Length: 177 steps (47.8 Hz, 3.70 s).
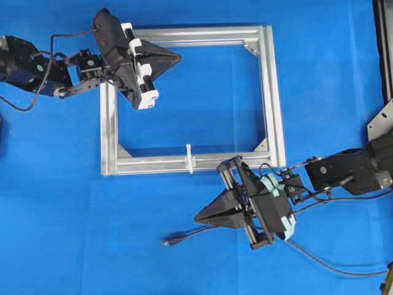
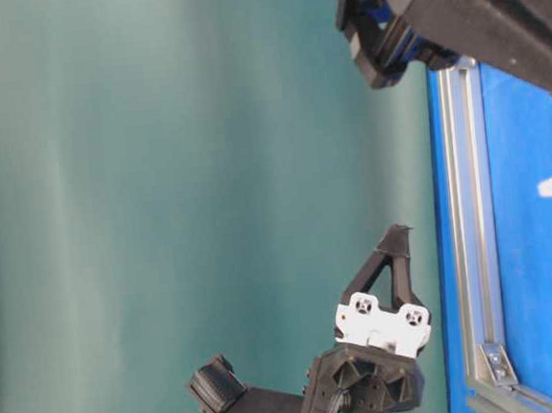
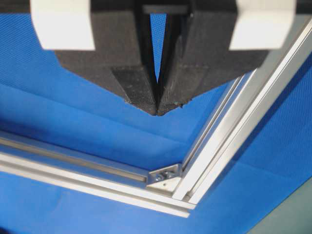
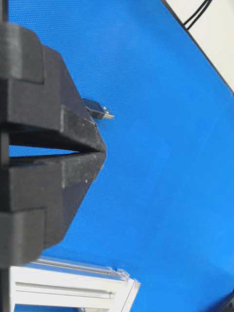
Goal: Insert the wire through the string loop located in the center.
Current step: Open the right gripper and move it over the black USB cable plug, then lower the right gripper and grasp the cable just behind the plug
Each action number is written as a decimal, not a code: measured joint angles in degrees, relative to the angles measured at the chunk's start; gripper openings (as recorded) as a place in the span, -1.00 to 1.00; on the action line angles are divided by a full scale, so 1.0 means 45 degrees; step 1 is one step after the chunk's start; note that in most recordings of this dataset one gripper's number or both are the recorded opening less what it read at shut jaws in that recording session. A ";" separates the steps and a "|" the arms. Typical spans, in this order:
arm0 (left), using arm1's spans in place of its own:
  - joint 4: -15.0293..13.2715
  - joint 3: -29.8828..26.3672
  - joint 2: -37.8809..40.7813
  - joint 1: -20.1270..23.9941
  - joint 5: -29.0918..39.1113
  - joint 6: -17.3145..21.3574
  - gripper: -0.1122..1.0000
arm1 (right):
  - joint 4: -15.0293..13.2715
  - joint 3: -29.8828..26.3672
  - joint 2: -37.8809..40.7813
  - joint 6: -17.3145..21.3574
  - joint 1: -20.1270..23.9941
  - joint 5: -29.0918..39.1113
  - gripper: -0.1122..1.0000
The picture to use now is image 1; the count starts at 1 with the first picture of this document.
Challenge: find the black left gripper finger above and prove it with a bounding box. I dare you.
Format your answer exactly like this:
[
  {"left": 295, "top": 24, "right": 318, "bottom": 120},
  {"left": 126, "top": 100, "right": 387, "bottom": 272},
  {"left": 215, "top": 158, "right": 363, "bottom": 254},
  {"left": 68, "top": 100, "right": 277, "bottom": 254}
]
[
  {"left": 143, "top": 60, "right": 180, "bottom": 88},
  {"left": 136, "top": 39, "right": 182, "bottom": 63}
]

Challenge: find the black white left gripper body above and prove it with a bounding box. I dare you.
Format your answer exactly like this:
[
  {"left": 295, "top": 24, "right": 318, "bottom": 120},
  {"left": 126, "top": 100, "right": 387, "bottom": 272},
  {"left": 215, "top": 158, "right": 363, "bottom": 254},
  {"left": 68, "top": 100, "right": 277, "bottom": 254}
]
[{"left": 93, "top": 8, "right": 159, "bottom": 110}]

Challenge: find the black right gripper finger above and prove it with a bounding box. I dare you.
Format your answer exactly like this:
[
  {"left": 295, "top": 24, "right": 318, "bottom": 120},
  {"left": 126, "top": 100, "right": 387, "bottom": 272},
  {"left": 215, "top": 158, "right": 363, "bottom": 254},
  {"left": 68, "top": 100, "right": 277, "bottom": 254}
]
[
  {"left": 193, "top": 187, "right": 246, "bottom": 221},
  {"left": 195, "top": 211, "right": 247, "bottom": 229}
]

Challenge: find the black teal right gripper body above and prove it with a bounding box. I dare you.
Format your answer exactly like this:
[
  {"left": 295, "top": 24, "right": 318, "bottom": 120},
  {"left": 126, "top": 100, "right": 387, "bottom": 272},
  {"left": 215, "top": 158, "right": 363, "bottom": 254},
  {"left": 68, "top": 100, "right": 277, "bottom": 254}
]
[{"left": 217, "top": 156, "right": 297, "bottom": 250}]

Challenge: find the black wire with plug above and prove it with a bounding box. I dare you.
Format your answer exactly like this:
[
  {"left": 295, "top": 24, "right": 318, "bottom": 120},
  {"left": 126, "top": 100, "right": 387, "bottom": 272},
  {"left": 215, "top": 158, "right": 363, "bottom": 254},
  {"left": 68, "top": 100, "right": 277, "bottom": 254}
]
[{"left": 161, "top": 226, "right": 391, "bottom": 276}]

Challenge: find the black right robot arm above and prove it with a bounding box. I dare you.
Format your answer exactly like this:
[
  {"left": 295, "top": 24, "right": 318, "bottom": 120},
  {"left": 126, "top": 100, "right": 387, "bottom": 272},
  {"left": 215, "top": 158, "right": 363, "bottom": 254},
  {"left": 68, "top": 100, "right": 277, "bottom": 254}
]
[{"left": 194, "top": 132, "right": 392, "bottom": 249}]

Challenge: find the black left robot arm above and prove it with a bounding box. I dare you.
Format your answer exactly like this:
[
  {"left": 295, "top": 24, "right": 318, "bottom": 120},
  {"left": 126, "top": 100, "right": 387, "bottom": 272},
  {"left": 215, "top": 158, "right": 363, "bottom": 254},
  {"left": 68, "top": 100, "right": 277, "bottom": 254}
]
[{"left": 1, "top": 8, "right": 182, "bottom": 110}]

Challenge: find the yellowish object bottom right corner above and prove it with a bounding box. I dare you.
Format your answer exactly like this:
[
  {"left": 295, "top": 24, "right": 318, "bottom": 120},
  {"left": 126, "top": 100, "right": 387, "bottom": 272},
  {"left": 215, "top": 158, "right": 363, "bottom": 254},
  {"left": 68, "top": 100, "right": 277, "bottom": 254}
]
[{"left": 380, "top": 262, "right": 393, "bottom": 295}]

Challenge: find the black metal stand at right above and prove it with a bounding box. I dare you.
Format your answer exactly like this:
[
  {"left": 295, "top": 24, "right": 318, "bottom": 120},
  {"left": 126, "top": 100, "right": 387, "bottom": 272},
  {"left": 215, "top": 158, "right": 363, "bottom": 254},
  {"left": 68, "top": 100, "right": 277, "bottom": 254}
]
[{"left": 367, "top": 1, "right": 392, "bottom": 141}]

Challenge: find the silver aluminium extrusion frame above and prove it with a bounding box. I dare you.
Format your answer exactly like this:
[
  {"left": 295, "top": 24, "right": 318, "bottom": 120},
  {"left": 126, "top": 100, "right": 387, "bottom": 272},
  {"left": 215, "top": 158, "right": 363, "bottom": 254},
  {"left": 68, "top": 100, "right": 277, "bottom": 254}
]
[{"left": 100, "top": 25, "right": 286, "bottom": 176}]

